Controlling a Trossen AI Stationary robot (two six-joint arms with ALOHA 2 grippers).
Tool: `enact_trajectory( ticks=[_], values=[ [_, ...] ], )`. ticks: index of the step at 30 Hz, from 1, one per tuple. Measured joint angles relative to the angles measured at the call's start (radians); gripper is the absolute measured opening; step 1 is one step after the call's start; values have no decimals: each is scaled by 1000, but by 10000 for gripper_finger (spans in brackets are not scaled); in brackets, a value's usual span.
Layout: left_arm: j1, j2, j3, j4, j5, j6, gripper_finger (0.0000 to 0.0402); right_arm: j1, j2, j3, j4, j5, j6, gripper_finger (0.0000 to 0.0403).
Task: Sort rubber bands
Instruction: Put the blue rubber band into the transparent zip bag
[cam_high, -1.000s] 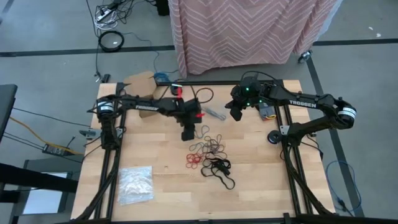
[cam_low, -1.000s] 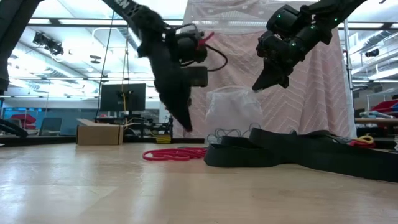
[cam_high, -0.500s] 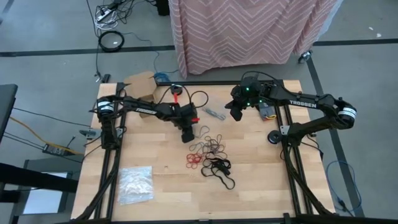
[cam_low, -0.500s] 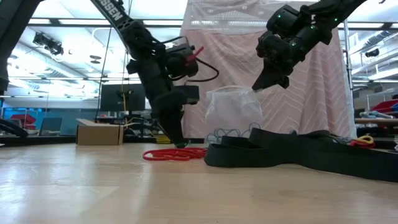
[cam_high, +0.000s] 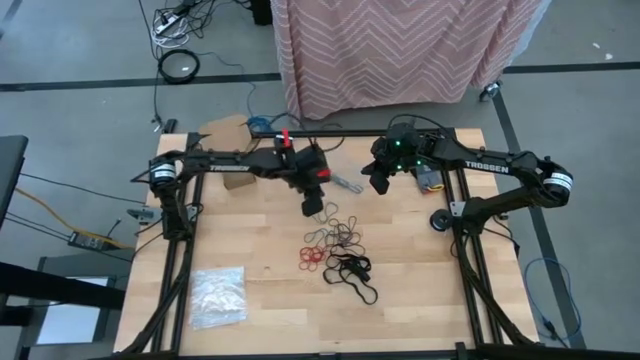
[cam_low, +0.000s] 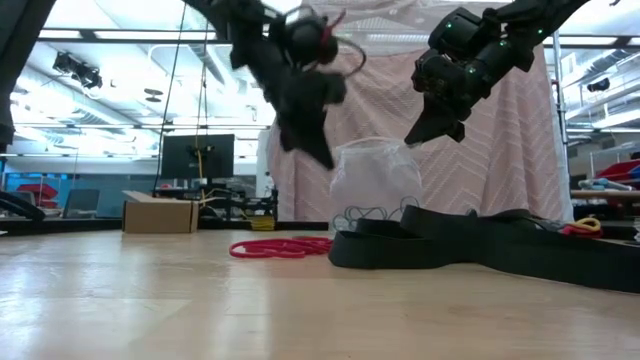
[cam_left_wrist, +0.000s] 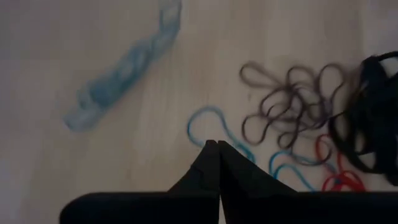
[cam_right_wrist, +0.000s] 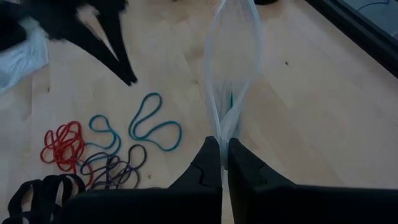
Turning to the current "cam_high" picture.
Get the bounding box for pink chevron cloth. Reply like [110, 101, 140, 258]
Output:
[269, 0, 553, 121]

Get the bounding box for round black-rimmed lens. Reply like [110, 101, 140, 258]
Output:
[157, 48, 201, 85]

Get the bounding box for white cable bundle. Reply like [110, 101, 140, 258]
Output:
[151, 17, 192, 50]

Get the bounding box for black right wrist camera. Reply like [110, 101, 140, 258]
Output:
[368, 170, 392, 197]

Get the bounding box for small open cardboard box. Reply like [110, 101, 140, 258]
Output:
[222, 171, 258, 191]

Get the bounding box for flat cardboard sheet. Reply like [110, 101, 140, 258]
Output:
[198, 113, 251, 151]

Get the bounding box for black tape roll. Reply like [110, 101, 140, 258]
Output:
[430, 208, 454, 232]

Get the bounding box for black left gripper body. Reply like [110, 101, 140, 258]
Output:
[293, 148, 332, 195]

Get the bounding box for black desk corner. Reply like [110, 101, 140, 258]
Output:
[0, 134, 29, 231]

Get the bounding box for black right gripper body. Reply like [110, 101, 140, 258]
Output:
[370, 124, 435, 174]

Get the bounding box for black floor cable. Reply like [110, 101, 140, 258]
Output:
[19, 172, 146, 204]

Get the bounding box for black power adapter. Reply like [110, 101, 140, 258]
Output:
[67, 230, 109, 251]

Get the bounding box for stack of clear plastic bags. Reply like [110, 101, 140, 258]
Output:
[188, 265, 250, 331]

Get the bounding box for blue cable bundle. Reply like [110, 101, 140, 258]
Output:
[247, 114, 284, 135]

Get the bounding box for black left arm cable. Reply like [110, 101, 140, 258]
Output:
[249, 122, 347, 154]

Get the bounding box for yellow cable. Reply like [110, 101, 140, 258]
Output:
[14, 187, 136, 250]

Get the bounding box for white power strip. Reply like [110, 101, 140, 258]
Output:
[153, 13, 180, 35]

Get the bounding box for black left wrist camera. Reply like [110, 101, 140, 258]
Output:
[300, 192, 326, 218]

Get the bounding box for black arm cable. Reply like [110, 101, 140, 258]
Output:
[249, 122, 347, 154]
[389, 113, 451, 136]

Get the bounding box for red rubber bands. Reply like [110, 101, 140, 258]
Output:
[298, 244, 329, 273]

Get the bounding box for black box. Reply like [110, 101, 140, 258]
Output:
[249, 0, 274, 26]

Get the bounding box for black metal cart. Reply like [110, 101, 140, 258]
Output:
[0, 255, 134, 360]

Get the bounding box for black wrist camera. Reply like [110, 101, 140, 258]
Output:
[368, 170, 392, 197]
[300, 192, 326, 218]

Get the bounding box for clear plastic bag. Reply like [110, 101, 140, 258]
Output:
[328, 171, 366, 196]

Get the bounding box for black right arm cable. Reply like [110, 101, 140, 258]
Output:
[389, 113, 451, 136]

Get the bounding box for black aluminium table frame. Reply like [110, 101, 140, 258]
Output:
[114, 127, 544, 360]

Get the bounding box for black rubber bands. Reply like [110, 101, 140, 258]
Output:
[322, 252, 380, 306]

